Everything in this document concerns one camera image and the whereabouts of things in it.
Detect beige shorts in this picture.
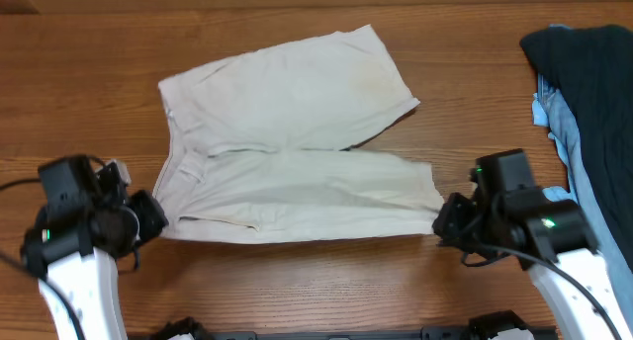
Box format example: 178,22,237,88
153,26,443,244

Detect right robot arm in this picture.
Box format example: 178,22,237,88
432,149,632,339

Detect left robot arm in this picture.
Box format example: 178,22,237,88
20,155,168,339

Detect light blue garment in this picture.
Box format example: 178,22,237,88
531,23,633,326

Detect dark navy garment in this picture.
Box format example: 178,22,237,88
519,25,632,265

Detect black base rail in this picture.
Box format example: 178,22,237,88
129,310,559,340

